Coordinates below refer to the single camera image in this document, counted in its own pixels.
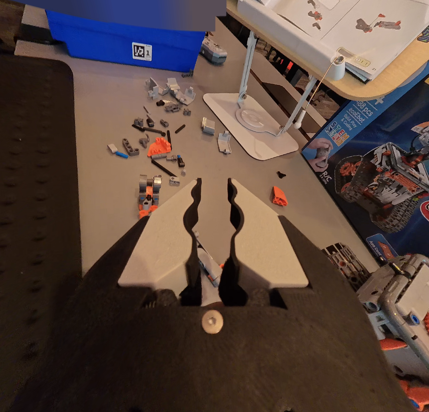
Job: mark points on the grey orange brick claw assembly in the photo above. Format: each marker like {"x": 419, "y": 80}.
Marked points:
{"x": 147, "y": 184}

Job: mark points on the black angled connector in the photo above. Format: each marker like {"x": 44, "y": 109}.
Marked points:
{"x": 187, "y": 73}

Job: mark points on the black perforated pad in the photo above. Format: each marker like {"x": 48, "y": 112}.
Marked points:
{"x": 33, "y": 184}

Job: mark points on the orange wedge brick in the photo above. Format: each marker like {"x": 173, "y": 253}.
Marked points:
{"x": 280, "y": 196}

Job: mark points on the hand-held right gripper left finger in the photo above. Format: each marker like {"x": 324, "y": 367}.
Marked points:
{"x": 154, "y": 251}

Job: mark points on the scatter of dark grey connectors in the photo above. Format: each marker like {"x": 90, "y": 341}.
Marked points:
{"x": 150, "y": 120}

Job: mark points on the blue pin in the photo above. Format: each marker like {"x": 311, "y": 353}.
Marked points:
{"x": 121, "y": 155}

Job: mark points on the grey white orange brick arm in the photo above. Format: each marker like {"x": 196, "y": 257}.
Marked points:
{"x": 209, "y": 268}

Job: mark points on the light grey two-hole connector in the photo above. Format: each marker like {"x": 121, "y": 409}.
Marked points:
{"x": 174, "y": 181}

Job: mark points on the light grey box panel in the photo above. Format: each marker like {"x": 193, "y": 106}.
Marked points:
{"x": 207, "y": 126}

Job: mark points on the small light grey panel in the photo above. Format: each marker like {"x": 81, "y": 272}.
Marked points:
{"x": 112, "y": 148}

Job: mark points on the white book stand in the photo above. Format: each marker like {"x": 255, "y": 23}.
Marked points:
{"x": 261, "y": 140}

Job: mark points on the instruction booklet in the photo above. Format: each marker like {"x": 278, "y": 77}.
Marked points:
{"x": 352, "y": 16}

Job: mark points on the grey toy battery hub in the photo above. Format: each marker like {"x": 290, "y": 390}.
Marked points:
{"x": 214, "y": 51}

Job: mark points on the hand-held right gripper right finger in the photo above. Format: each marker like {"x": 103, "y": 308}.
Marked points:
{"x": 268, "y": 251}

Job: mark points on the long black axle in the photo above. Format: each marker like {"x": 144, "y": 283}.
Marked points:
{"x": 164, "y": 168}

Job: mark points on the pile of light grey panels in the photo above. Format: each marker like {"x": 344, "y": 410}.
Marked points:
{"x": 174, "y": 88}

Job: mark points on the light grey curved panel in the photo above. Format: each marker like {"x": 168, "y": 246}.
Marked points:
{"x": 224, "y": 144}

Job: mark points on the blue plastic bin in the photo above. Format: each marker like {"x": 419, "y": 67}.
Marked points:
{"x": 100, "y": 40}

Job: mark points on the orange panel brick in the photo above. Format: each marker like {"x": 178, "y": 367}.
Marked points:
{"x": 159, "y": 147}

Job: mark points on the dark blue robot kit box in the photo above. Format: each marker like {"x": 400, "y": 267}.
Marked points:
{"x": 375, "y": 170}

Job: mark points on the short black axle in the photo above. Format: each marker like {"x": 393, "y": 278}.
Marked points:
{"x": 180, "y": 128}

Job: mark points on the grey tracked toy robot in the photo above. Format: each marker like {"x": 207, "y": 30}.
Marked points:
{"x": 402, "y": 301}

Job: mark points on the black blue pin connector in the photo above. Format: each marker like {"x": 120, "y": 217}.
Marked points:
{"x": 181, "y": 161}

